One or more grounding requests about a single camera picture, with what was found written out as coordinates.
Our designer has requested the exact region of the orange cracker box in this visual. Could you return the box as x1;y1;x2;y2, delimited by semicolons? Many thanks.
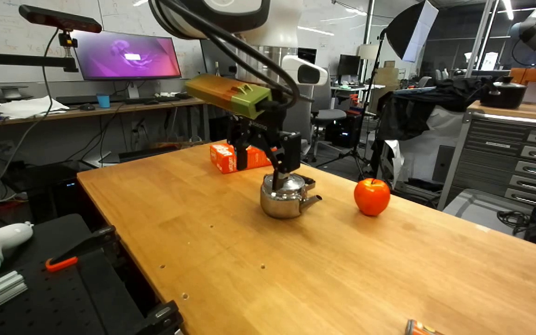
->
209;139;276;174

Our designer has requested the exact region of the wood and green camera box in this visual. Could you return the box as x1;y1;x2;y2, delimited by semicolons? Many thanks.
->
183;74;276;120

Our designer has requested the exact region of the black bar camera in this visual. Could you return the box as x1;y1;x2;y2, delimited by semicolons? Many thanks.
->
17;3;105;35

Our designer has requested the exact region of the small orange yellow can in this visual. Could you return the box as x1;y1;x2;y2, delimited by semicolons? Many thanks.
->
403;318;446;335

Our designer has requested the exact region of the black cooking pot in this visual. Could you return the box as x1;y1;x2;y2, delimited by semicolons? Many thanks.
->
479;78;529;111

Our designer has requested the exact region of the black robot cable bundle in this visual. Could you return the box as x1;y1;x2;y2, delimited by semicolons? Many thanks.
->
150;0;302;107

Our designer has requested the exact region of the black cloth pile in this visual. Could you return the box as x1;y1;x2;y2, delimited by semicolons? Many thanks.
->
377;76;494;141

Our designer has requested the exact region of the grey drawer cabinet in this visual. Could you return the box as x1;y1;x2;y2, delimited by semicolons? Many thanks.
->
438;100;536;215

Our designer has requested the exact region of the black perforated side table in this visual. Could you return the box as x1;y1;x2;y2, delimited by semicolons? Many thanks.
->
0;212;159;335

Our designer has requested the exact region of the monitor with purple screen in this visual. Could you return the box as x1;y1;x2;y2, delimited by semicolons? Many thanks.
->
71;31;185;100

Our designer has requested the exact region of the orange handled black clamp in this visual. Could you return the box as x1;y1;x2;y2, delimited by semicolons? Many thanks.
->
44;225;120;275

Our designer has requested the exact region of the silver tea pot lid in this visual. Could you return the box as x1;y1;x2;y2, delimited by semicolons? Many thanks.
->
271;173;317;195

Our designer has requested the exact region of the black clamp mount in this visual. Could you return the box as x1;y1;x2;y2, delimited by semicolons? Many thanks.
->
133;299;187;335

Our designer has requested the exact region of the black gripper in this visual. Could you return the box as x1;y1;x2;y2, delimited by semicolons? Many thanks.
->
226;98;304;191

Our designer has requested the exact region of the orange round fruit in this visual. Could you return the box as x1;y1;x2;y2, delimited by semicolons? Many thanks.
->
352;176;393;219

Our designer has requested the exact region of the silver metal tea pot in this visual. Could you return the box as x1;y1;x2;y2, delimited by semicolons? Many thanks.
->
259;171;325;221

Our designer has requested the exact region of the black softbox light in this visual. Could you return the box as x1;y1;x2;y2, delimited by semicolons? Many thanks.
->
384;0;442;63

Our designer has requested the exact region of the long wooden desk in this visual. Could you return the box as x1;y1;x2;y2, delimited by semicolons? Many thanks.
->
0;94;213;132

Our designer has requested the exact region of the white papers pile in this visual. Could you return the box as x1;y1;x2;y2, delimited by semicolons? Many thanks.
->
0;94;71;120

